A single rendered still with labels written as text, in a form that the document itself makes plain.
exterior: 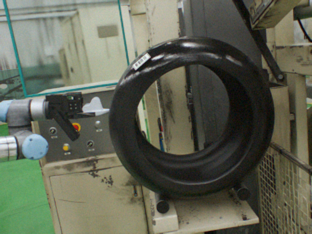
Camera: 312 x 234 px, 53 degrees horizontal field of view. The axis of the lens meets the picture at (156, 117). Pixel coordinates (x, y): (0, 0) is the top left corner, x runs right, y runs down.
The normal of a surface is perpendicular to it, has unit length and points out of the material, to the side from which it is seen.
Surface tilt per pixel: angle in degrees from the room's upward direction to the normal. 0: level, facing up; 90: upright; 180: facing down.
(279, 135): 90
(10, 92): 90
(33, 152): 90
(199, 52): 79
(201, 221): 0
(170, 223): 90
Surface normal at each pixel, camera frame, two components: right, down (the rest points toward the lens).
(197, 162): 0.00, 0.04
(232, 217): -0.14, -0.97
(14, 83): 0.43, 0.14
